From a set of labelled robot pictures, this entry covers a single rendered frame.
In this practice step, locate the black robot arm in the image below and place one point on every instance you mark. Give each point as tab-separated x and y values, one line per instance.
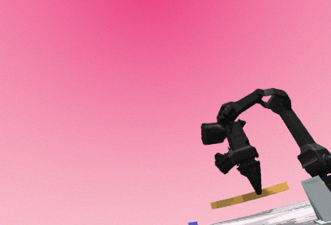
314	158

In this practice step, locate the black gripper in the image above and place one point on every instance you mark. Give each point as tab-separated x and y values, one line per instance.
245	154

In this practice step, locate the yellow bar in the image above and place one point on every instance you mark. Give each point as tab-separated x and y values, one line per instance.
250	196

